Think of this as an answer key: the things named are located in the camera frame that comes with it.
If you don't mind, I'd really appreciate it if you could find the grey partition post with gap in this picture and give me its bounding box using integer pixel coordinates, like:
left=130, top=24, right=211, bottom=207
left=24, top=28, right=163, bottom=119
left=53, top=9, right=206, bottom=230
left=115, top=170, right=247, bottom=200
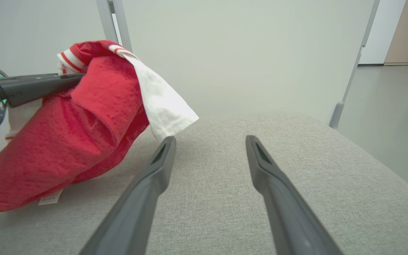
left=95, top=0, right=133, bottom=52

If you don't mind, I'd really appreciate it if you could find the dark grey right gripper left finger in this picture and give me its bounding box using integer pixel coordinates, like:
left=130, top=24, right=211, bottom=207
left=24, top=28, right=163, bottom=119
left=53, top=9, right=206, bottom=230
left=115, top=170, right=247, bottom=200
left=79, top=136, right=177, bottom=255

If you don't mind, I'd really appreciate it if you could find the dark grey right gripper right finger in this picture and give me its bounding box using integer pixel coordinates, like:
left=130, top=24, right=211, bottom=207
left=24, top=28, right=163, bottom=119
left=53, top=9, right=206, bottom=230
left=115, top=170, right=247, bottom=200
left=245, top=135, right=343, bottom=255

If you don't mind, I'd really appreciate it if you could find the red and white t-shirt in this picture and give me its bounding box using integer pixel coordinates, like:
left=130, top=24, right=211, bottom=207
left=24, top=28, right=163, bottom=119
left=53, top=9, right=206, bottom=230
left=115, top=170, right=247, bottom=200
left=0, top=40, right=200, bottom=213

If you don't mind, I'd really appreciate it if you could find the grey partition post with foot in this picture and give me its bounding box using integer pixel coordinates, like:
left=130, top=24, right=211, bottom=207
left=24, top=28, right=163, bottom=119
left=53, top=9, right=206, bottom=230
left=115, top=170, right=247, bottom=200
left=329, top=0, right=381, bottom=130

